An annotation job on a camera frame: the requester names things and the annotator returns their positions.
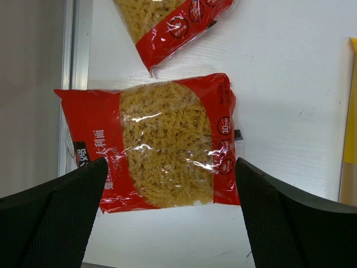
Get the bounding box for aluminium table edge rail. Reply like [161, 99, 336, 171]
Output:
[58, 1, 93, 176]

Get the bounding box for yellow spaghetti pack left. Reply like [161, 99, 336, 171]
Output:
[339, 38, 356, 206]

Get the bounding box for red fusilli bag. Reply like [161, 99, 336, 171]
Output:
[55, 73, 240, 213]
[114, 0, 238, 73]

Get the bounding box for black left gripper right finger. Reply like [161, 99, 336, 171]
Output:
[235, 157, 356, 267]

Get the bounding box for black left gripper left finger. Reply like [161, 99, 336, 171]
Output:
[1, 157, 108, 267]

